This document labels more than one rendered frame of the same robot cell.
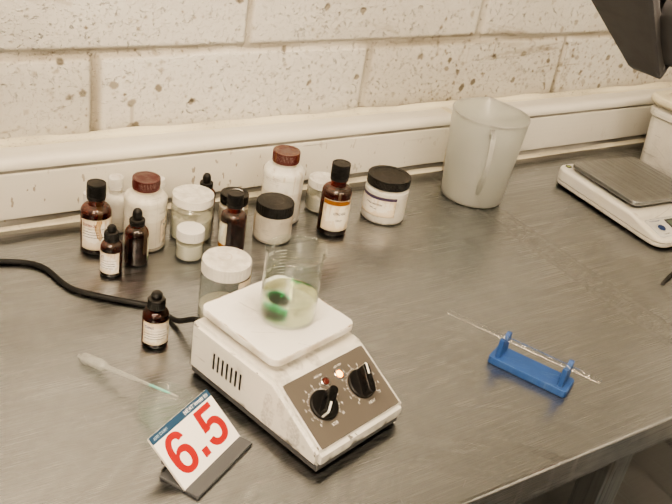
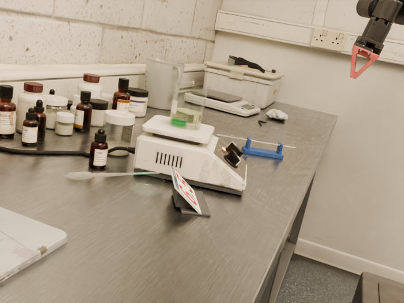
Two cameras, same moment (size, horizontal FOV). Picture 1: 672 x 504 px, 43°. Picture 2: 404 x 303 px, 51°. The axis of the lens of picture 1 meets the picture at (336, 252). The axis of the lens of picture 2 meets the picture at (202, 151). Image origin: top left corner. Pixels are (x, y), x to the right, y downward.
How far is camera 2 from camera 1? 57 cm
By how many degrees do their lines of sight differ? 35
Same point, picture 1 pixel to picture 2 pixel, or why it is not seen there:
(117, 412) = (121, 194)
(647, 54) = not seen: outside the picture
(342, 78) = (93, 44)
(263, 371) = (199, 148)
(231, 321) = (166, 129)
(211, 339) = (155, 143)
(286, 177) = (97, 89)
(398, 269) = not seen: hidden behind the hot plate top
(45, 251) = not seen: outside the picture
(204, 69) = (33, 29)
